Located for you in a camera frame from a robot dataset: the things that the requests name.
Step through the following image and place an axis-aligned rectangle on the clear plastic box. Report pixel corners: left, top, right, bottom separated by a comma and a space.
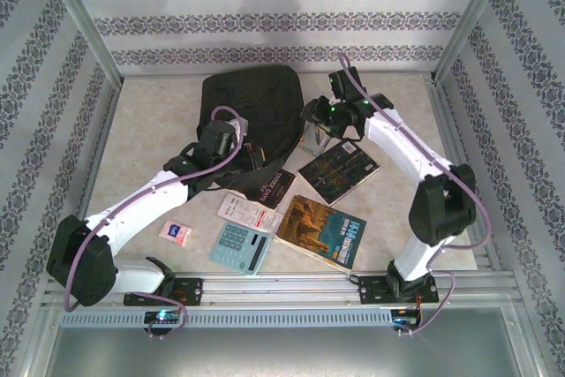
299, 123, 331, 155

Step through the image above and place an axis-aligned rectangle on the book with gold ornament cover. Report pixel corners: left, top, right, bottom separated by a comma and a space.
245, 168, 297, 211

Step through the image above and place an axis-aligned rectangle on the black book with barcode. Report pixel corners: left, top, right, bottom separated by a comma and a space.
298, 139, 380, 207

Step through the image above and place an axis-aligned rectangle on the white paper leaflet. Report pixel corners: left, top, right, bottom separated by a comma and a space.
215, 192, 284, 235

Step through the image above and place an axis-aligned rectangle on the black student bag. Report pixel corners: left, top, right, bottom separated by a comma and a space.
189, 64, 306, 204

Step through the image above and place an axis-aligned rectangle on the light blue calculator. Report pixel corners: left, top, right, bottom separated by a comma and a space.
207, 222, 272, 275

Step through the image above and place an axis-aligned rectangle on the blue and yellow picture book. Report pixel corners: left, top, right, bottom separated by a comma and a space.
274, 194, 367, 275

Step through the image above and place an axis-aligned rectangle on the pink tissue packet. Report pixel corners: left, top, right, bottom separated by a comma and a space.
159, 220, 194, 245

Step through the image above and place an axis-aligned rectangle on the left controller board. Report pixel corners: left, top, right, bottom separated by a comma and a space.
144, 309, 182, 325

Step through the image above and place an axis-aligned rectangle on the controller board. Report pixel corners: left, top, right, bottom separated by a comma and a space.
144, 309, 182, 325
391, 307, 420, 329

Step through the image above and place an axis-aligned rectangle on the right controller board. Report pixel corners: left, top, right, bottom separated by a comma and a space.
391, 307, 420, 329

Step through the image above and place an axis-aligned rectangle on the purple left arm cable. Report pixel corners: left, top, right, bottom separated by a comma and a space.
64, 105, 251, 342

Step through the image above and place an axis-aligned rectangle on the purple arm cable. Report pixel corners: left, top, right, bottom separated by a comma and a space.
337, 52, 492, 337
64, 105, 251, 342

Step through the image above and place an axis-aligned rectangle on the aluminium back frame rail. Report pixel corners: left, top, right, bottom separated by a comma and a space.
119, 68, 438, 80

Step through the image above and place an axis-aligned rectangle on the aluminium right side rail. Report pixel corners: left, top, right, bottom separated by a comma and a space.
423, 76, 504, 272

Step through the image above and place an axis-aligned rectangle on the aluminium left side rail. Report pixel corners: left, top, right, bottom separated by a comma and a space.
59, 80, 123, 276

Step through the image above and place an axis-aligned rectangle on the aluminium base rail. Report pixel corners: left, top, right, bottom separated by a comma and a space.
43, 274, 517, 307

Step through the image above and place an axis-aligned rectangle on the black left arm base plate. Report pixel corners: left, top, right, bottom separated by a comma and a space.
124, 277, 205, 307

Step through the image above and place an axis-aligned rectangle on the grey slotted cable duct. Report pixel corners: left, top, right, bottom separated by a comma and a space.
59, 308, 394, 329

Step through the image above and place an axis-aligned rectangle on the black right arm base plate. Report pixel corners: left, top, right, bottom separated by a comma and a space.
357, 274, 438, 306

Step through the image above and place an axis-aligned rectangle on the aluminium right frame post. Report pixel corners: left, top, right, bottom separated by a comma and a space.
434, 0, 516, 85

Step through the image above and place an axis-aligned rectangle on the aluminium frame post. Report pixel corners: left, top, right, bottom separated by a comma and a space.
434, 0, 516, 85
37, 0, 124, 85

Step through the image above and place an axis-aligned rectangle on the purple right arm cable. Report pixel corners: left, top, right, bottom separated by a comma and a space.
337, 52, 492, 337

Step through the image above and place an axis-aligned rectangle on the aluminium left frame post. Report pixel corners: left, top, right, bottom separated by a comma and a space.
37, 0, 124, 85

